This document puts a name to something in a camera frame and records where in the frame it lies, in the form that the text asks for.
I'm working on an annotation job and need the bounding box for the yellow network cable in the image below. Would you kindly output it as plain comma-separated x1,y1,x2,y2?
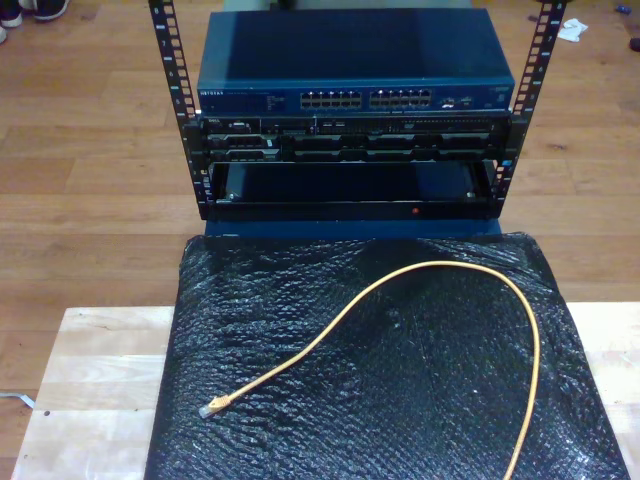
198,259,541,480

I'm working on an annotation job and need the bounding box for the blue base platform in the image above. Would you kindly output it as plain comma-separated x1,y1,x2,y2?
203,217,503,241

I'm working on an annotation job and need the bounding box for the black rack server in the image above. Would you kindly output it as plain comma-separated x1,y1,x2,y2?
199,114,511,164

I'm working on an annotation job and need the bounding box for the black bubble wrap mat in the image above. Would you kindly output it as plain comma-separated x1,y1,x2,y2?
143,230,631,480

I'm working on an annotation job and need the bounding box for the white crumpled paper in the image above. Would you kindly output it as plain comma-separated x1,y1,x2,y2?
556,18,590,44

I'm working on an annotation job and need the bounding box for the blue Netgear network switch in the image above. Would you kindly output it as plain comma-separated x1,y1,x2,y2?
196,9,516,117

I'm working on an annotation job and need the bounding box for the grey flat ribbon cable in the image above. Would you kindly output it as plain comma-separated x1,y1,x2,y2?
0,391,39,409

